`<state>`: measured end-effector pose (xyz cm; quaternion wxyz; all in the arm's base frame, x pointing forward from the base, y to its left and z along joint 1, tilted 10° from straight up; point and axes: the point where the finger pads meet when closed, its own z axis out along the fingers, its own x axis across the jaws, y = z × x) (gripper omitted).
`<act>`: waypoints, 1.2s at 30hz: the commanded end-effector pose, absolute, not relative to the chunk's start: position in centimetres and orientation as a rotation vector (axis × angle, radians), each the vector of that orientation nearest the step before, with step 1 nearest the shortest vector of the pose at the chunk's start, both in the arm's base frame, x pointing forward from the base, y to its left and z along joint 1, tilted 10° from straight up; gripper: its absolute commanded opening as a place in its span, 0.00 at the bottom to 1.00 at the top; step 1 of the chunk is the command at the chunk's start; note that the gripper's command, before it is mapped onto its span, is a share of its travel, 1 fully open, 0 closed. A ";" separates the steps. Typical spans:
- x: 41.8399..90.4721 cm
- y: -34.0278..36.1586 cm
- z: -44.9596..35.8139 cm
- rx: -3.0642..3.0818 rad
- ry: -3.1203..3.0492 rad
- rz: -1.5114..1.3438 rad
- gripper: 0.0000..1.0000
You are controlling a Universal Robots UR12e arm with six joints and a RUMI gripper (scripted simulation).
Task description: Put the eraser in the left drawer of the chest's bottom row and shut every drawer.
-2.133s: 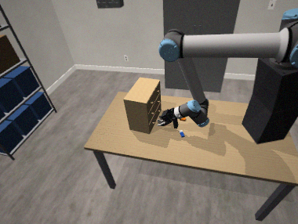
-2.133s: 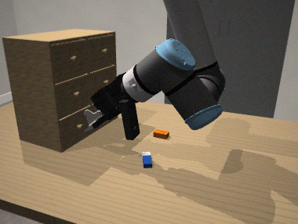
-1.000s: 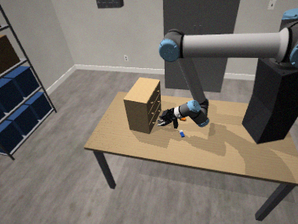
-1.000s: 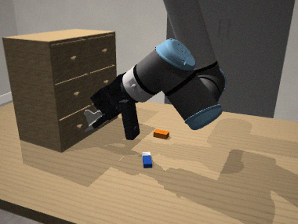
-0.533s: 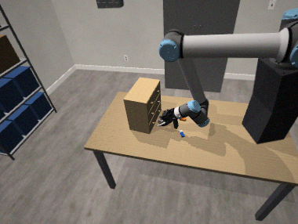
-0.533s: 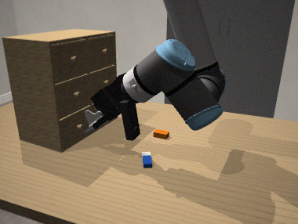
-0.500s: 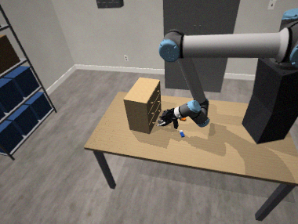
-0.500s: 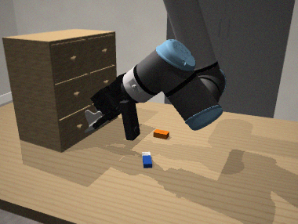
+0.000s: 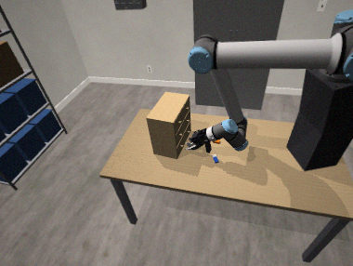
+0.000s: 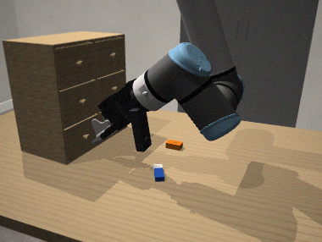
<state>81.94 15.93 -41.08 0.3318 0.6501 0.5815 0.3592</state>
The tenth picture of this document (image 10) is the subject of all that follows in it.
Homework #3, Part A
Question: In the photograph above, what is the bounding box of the dark brown chest of drawers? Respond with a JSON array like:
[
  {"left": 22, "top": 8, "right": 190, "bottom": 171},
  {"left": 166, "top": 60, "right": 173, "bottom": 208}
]
[{"left": 3, "top": 32, "right": 127, "bottom": 165}]

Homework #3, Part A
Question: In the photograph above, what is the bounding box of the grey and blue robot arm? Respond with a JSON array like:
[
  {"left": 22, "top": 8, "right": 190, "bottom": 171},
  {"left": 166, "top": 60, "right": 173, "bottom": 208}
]
[{"left": 130, "top": 0, "right": 245, "bottom": 152}]

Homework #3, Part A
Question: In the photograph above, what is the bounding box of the white and blue eraser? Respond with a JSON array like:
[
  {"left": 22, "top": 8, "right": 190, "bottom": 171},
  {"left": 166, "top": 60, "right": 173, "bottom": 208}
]
[{"left": 153, "top": 164, "right": 164, "bottom": 182}]

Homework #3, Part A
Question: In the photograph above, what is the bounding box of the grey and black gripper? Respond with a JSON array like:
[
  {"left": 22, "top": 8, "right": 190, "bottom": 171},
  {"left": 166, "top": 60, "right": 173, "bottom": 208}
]
[{"left": 91, "top": 79, "right": 150, "bottom": 144}]

